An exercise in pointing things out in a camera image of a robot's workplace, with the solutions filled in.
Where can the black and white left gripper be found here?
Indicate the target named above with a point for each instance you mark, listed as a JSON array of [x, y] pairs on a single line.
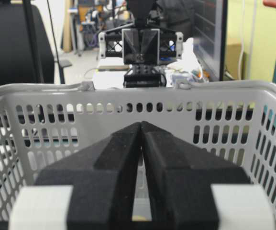
[[144, 50]]

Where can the black monitor screen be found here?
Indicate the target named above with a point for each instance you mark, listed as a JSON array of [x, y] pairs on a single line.
[[209, 36]]

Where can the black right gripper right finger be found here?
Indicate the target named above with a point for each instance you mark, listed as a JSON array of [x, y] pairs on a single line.
[[192, 189]]

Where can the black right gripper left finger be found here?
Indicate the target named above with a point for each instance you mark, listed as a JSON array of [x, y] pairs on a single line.
[[92, 189]]

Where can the brown cardboard box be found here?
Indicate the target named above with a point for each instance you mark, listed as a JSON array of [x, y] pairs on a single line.
[[232, 57]]

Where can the black office chair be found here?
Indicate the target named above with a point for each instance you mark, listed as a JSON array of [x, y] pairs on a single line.
[[16, 64]]

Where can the white plastic shopping basket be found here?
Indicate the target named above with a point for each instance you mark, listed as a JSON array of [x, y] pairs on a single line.
[[43, 123]]

